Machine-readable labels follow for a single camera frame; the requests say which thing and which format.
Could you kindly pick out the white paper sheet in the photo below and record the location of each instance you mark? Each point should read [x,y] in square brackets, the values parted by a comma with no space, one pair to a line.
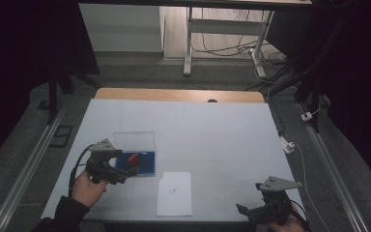
[174,199]

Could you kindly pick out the white table cover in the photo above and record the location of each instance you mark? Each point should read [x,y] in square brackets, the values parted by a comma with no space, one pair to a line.
[212,138]

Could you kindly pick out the blue ink pad clear case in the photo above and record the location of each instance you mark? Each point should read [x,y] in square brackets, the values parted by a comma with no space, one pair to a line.
[143,145]

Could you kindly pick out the aluminium rail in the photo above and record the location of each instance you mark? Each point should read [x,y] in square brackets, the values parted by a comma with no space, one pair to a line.
[25,167]
[331,170]

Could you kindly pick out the person's right hand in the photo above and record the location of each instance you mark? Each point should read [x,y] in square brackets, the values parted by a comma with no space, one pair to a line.
[286,225]

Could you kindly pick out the red stamp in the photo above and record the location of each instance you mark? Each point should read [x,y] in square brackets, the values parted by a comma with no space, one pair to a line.
[134,159]

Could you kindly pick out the black metal stand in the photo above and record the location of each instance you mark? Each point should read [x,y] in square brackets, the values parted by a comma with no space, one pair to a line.
[53,96]
[309,87]

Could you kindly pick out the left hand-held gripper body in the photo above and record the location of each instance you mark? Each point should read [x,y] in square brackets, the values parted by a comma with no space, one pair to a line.
[101,158]

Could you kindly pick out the wooden table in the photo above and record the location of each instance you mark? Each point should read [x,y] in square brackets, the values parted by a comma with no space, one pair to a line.
[174,95]

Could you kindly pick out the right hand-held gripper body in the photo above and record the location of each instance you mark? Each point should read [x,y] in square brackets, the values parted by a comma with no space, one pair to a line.
[275,199]

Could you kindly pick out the person's left hand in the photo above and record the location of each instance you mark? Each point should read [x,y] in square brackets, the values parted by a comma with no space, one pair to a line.
[87,190]

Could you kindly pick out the white desk frame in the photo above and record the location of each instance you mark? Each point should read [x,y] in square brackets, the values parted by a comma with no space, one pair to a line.
[222,26]

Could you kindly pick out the small white adapter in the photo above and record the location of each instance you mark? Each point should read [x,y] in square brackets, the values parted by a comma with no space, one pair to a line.
[307,116]

